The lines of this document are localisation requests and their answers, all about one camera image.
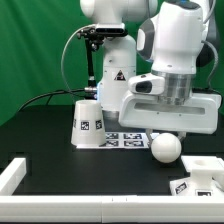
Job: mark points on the white fence rail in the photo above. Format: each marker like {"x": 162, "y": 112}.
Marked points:
{"x": 11, "y": 177}
{"x": 108, "y": 209}

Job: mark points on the white left fence rail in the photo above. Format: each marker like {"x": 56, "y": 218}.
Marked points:
{"x": 11, "y": 177}

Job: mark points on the white lamp bulb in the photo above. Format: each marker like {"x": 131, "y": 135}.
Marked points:
{"x": 166, "y": 148}

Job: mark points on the white lamp shade cone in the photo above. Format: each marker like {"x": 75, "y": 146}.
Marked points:
{"x": 88, "y": 125}

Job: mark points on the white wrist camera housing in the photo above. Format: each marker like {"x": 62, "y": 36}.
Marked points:
{"x": 147, "y": 84}

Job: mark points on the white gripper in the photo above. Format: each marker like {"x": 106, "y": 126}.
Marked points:
{"x": 199, "y": 114}

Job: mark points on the black camera stand pole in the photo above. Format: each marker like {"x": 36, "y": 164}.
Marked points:
{"x": 90, "y": 67}

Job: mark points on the white marker sheet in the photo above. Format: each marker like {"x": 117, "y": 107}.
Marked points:
{"x": 130, "y": 140}

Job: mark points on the white front fence rail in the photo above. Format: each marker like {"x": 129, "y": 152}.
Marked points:
{"x": 108, "y": 209}

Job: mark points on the black camera on stand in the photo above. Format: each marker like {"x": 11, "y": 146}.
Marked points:
{"x": 102, "y": 30}

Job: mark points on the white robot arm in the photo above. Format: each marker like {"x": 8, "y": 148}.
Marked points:
{"x": 151, "y": 52}

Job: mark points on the white lamp base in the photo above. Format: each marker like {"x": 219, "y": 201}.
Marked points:
{"x": 206, "y": 177}

